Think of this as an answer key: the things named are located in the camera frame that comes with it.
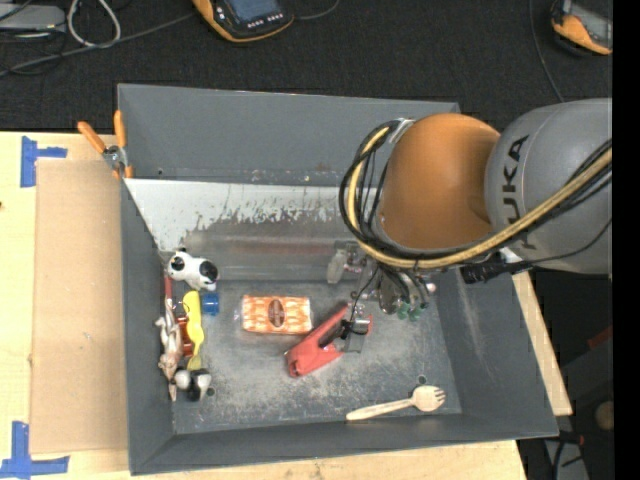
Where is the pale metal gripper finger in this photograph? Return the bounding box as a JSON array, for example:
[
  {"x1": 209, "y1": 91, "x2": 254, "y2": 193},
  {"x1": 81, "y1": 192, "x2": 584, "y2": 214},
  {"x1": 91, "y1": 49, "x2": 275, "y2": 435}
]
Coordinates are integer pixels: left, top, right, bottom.
[
  {"x1": 326, "y1": 247, "x2": 363, "y2": 286},
  {"x1": 341, "y1": 316, "x2": 374, "y2": 355}
]

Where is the red hand tool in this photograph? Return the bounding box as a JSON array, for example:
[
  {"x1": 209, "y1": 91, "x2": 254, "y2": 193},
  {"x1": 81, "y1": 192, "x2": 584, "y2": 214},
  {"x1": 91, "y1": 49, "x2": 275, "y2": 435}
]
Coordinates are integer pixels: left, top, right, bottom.
[{"x1": 284, "y1": 303, "x2": 374, "y2": 379}]

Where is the orange patterned packet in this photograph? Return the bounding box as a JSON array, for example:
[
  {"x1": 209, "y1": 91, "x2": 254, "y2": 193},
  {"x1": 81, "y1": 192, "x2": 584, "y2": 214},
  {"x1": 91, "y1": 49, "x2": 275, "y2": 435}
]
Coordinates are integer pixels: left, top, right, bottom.
[{"x1": 240, "y1": 293, "x2": 315, "y2": 336}]

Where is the wooden spork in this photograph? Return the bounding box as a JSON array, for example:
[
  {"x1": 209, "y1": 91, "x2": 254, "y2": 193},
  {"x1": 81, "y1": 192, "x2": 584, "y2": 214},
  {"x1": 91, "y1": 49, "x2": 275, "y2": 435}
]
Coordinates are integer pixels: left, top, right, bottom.
[{"x1": 345, "y1": 384, "x2": 447, "y2": 422}]

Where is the grey metal bin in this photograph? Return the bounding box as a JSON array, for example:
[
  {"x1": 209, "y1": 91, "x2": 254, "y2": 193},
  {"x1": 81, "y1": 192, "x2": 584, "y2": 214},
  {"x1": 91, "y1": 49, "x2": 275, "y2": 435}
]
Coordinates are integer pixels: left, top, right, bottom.
[{"x1": 116, "y1": 83, "x2": 561, "y2": 476}]

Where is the black and white toy cow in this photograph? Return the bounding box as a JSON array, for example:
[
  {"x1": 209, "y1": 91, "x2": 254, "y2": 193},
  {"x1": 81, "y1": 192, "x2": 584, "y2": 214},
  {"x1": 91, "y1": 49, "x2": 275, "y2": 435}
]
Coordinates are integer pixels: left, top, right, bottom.
[{"x1": 166, "y1": 249, "x2": 221, "y2": 292}]

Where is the yellow toy banana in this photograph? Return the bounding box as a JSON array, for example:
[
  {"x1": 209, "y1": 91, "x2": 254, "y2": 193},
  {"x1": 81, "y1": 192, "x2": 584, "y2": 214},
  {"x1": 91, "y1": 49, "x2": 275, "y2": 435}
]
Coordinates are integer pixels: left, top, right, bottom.
[{"x1": 181, "y1": 290, "x2": 207, "y2": 372}]

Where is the orange-brown small object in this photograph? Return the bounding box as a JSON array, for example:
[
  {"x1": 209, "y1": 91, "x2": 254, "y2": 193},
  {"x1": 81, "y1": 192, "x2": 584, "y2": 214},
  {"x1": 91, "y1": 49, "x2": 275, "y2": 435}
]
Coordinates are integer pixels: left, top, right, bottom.
[{"x1": 178, "y1": 316, "x2": 195, "y2": 358}]

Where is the small black and white toy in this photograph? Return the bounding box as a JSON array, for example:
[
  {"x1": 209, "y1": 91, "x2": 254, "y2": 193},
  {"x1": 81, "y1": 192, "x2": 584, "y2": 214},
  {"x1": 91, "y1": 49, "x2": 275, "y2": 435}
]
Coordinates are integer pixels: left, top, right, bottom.
[{"x1": 173, "y1": 367, "x2": 213, "y2": 403}]

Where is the beige toy animal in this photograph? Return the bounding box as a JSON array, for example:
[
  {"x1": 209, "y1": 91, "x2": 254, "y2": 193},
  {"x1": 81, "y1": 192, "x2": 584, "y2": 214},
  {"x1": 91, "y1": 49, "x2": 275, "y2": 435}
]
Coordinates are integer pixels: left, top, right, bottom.
[{"x1": 154, "y1": 309, "x2": 186, "y2": 402}]

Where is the brown cardboard board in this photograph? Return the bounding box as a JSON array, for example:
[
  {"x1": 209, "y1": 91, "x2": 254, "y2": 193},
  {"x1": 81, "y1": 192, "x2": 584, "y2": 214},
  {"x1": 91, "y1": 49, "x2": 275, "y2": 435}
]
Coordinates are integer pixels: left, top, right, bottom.
[{"x1": 28, "y1": 157, "x2": 131, "y2": 456}]

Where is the black cylinder on white bracket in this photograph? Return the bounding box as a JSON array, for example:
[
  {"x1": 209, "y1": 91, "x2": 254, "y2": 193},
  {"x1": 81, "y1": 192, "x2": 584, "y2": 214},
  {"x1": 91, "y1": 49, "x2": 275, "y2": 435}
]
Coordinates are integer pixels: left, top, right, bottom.
[{"x1": 459, "y1": 247, "x2": 532, "y2": 286}]

